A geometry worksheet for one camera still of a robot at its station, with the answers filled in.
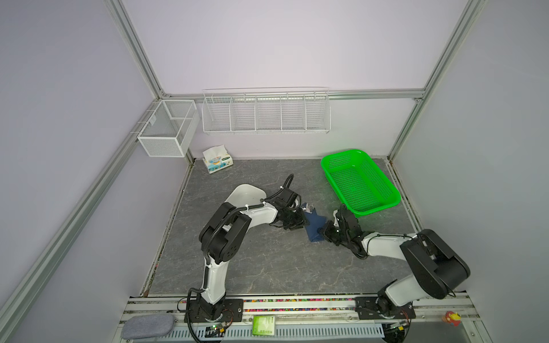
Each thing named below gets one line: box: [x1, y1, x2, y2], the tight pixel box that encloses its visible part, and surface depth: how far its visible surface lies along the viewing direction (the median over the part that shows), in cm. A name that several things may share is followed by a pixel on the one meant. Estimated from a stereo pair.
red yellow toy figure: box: [441, 310, 462, 327], surface depth 69 cm
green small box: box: [252, 315, 276, 336], surface depth 71 cm
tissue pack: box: [202, 144, 234, 175], surface depth 115 cm
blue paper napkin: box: [300, 202, 327, 243], surface depth 95 cm
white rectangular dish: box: [224, 183, 268, 208], surface depth 103 cm
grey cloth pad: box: [121, 313, 176, 340], surface depth 71 cm
